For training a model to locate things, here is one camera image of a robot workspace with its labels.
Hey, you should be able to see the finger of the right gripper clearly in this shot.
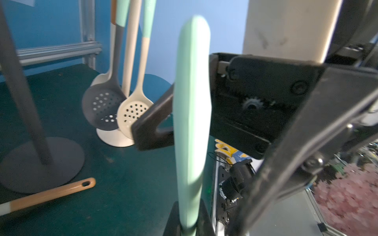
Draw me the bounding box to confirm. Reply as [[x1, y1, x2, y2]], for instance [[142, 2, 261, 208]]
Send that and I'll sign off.
[[132, 85, 174, 151]]

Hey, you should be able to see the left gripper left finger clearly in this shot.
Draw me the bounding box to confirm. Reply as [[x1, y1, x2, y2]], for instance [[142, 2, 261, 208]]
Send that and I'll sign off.
[[163, 201, 181, 236]]

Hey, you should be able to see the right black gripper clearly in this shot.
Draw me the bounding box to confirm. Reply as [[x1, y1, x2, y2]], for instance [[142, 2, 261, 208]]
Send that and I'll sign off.
[[209, 53, 378, 236]]

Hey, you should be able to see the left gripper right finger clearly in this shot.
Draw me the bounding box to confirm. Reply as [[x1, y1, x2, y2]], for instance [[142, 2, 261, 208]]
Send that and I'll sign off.
[[196, 199, 216, 236]]

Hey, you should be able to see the cream skimmer mint handle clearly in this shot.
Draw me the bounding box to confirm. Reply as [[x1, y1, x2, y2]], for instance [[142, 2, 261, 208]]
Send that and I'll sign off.
[[117, 0, 157, 139]]

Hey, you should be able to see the grey skimmer mint handle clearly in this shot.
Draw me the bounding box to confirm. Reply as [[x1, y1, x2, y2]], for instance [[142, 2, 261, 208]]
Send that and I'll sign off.
[[82, 0, 130, 131], [172, 15, 212, 236]]

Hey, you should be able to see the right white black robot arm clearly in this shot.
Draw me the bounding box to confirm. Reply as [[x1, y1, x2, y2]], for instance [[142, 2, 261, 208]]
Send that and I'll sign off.
[[132, 1, 378, 236]]

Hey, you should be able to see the cream utensil rack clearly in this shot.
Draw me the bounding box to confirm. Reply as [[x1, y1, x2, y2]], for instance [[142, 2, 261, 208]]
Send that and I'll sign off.
[[96, 0, 142, 148]]

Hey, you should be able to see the dark grey utensil rack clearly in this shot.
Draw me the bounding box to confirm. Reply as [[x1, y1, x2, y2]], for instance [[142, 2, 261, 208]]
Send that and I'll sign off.
[[1, 11, 85, 194]]

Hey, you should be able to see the yellow blue work glove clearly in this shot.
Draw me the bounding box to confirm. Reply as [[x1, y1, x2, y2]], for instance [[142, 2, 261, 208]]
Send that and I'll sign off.
[[215, 139, 252, 165]]

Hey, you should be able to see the cream skimmer wooden handle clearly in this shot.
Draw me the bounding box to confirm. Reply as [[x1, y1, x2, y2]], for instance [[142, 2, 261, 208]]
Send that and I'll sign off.
[[1, 178, 96, 216]]

